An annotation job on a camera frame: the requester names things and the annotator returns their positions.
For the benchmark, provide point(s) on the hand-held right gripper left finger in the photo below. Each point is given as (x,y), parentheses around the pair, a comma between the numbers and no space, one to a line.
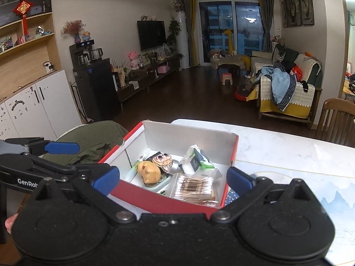
(106,182)

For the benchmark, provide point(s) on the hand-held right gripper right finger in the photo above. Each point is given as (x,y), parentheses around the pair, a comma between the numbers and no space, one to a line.
(238,180)

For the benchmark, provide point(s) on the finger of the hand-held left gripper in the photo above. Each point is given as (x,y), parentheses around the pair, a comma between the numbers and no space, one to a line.
(55,169)
(62,148)

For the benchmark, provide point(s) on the white green glue pen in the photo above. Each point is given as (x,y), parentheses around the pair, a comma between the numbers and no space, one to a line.
(138,162)

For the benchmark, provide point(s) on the yellow pig toy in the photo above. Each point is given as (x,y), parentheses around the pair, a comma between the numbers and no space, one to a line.
(149,171)

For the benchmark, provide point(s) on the cotton swab packet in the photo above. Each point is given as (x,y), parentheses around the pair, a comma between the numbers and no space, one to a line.
(194,185)

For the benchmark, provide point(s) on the tissue pack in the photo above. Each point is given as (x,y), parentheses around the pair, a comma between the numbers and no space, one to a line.
(194,162)

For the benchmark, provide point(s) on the pale blue correction tape dispenser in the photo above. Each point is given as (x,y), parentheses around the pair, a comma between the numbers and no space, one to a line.
(163,183)

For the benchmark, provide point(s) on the fish plush toy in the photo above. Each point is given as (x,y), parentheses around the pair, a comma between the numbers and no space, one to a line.
(163,160)

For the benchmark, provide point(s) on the red cardboard box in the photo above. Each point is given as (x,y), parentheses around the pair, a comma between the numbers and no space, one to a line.
(166,202)

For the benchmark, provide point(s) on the silver round tin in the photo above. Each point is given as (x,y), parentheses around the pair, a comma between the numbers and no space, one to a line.
(176,167)

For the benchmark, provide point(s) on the person's left hand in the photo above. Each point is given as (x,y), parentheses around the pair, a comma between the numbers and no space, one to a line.
(11,224)

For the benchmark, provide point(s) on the olive green jacket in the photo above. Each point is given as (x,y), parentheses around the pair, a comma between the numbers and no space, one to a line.
(91,138)

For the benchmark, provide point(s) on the white cabinet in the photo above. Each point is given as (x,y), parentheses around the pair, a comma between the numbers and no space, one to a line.
(41,108)

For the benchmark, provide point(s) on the black water dispenser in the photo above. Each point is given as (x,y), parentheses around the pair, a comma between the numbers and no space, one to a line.
(97,88)

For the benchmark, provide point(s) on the small white appliance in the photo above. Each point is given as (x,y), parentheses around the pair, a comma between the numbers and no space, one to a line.
(49,67)

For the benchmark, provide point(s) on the red floor toy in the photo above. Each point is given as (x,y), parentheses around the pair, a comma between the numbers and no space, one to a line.
(242,95)

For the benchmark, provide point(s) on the yellow sofa blanket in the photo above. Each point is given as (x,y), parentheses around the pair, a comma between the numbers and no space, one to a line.
(294,110)

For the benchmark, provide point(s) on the glass kettle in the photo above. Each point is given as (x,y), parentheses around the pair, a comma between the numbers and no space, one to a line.
(97,54)
(83,59)

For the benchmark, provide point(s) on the wooden shelf unit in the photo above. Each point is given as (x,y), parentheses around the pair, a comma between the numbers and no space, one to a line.
(27,58)

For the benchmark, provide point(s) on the blue clothing pile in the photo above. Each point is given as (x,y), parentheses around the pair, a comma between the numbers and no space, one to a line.
(280,86)

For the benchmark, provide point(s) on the pink stool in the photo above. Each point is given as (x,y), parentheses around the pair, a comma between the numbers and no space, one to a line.
(227,77)

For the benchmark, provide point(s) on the cream covered sofa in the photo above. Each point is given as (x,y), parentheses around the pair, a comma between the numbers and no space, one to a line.
(302,97)

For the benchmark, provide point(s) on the dark TV cabinet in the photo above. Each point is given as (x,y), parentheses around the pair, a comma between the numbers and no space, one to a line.
(149,80)

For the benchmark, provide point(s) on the pink plush toy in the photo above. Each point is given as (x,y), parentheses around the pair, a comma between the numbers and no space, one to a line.
(133,59)

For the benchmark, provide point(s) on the black garment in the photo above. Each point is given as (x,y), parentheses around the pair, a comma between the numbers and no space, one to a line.
(305,86)

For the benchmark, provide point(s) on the wooden chair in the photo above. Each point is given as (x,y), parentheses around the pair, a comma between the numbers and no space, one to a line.
(335,116)

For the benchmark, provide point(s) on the low coffee table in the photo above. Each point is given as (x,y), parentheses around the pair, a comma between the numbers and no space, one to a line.
(227,61)

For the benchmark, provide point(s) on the vase with dried flowers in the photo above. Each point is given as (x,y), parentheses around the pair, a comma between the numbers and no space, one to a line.
(73,27)

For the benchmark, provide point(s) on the red garment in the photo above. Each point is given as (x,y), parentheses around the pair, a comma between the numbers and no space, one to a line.
(296,73)

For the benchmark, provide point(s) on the dark green sofa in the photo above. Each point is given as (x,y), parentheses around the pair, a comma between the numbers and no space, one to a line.
(260,58)

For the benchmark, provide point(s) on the pink bag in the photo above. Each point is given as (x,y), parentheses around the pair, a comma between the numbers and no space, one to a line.
(163,69)

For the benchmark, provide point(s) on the yellow giraffe toy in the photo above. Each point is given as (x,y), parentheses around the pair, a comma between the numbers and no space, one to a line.
(228,37)

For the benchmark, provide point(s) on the television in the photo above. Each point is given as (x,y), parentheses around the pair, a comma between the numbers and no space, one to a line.
(151,34)

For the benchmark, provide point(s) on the dark clothes pile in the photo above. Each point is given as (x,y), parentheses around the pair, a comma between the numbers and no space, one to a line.
(350,86)

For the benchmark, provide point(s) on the red knot ornament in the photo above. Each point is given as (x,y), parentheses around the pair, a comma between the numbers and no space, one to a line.
(22,7)

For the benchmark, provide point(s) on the tall white air conditioner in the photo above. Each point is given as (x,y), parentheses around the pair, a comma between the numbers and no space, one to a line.
(184,38)

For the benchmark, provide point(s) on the glass balcony door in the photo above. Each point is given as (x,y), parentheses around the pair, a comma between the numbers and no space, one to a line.
(216,27)

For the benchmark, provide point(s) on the grey yellow curtain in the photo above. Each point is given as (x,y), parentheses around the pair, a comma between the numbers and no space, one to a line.
(266,22)
(191,30)

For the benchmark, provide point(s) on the green houseplant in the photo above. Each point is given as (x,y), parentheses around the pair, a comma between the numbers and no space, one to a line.
(173,30)

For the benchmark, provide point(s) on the framed wall picture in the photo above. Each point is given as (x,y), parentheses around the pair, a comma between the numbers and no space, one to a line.
(306,2)
(284,12)
(293,8)

